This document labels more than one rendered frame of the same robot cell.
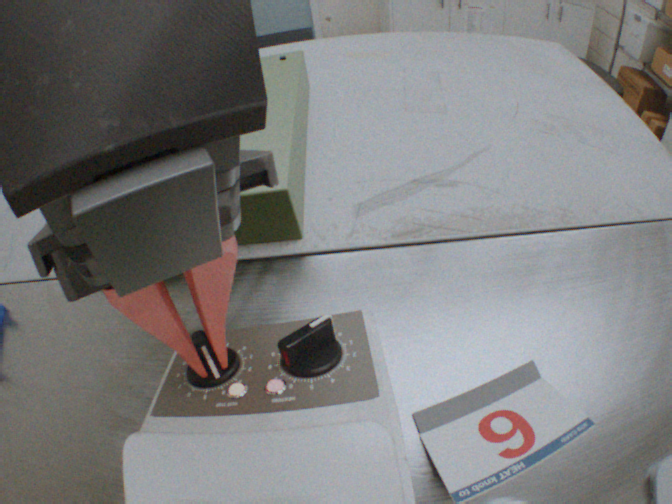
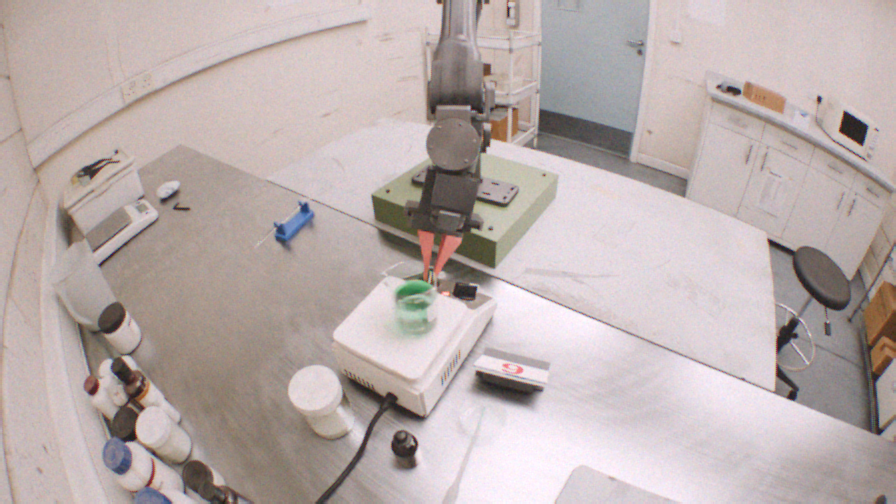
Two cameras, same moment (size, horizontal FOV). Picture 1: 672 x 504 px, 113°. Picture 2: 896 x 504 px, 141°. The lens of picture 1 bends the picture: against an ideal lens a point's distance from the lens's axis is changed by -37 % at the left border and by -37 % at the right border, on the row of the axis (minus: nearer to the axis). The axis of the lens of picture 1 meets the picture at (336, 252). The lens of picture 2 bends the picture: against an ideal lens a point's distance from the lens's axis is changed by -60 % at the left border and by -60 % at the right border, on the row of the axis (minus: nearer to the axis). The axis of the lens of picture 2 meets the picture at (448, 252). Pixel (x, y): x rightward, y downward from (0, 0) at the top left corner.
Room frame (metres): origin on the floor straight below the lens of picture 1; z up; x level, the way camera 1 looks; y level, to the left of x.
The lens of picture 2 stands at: (-0.26, -0.14, 1.32)
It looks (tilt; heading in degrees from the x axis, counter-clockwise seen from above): 39 degrees down; 29
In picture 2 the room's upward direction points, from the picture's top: 3 degrees counter-clockwise
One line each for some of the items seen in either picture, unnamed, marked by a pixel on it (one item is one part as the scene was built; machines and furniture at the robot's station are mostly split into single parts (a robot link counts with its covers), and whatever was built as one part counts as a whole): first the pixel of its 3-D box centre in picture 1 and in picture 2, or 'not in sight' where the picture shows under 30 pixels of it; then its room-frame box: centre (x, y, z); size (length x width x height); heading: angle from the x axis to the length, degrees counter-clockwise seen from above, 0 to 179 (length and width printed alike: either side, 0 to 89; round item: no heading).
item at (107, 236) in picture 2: not in sight; (117, 227); (-0.13, 1.00, 0.92); 0.26 x 0.19 x 0.05; 175
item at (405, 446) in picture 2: not in sight; (405, 446); (-0.15, -0.01, 0.93); 0.03 x 0.03 x 0.07
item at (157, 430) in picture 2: not in sight; (164, 436); (-0.33, 0.26, 0.93); 0.06 x 0.06 x 0.07
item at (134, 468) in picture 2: not in sight; (141, 473); (-0.39, 0.22, 0.96); 0.06 x 0.06 x 0.11
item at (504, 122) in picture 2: not in sight; (484, 88); (2.22, 0.89, 0.59); 0.65 x 0.48 x 0.93; 83
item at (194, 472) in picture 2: not in sight; (204, 481); (-0.33, 0.17, 0.92); 0.04 x 0.04 x 0.04
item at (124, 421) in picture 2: not in sight; (135, 431); (-0.37, 0.31, 0.93); 0.05 x 0.05 x 0.06
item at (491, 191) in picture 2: not in sight; (463, 167); (0.31, 0.14, 1.00); 0.20 x 0.07 x 0.08; 88
